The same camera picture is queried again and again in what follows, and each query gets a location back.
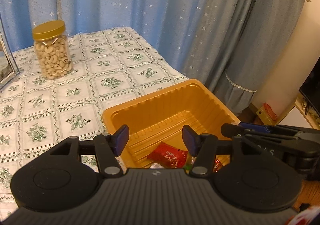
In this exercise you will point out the right hand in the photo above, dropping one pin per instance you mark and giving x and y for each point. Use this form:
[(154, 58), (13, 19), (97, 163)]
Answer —
[(309, 194)]

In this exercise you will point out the red gold snack packet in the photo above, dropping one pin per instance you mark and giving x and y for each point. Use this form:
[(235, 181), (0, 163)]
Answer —
[(168, 156)]

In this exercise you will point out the cashew jar gold lid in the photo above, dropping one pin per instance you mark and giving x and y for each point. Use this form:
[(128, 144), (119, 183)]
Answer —
[(52, 49)]

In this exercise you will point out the blue star curtain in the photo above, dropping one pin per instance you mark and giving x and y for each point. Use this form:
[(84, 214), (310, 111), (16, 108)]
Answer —
[(196, 37)]

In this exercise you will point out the silver torn foil wrapper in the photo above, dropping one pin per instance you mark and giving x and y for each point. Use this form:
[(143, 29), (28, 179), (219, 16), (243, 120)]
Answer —
[(156, 166)]

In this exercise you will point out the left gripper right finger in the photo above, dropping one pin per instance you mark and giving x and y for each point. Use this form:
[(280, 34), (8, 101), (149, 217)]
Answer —
[(203, 147)]

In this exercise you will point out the glass sand art frame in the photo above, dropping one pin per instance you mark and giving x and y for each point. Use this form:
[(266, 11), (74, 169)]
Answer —
[(9, 68)]

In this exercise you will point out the green floral tablecloth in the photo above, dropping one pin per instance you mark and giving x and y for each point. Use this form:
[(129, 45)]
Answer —
[(110, 67)]

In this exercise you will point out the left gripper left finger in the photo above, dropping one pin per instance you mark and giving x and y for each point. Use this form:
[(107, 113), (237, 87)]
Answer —
[(107, 149)]

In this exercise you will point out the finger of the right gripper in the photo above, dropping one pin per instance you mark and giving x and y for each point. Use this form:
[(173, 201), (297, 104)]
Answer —
[(254, 127), (231, 130)]

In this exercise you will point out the grey lace-trimmed curtain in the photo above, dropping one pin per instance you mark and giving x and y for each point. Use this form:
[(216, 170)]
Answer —
[(268, 28)]

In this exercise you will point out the yellow box on floor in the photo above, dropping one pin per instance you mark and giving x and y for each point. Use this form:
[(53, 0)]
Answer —
[(266, 115)]

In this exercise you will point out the orange plastic tray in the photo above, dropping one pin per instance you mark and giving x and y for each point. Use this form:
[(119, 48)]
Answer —
[(159, 117)]

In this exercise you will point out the small red foil candy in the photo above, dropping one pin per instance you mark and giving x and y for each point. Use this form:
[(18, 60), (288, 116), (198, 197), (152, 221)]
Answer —
[(218, 165)]

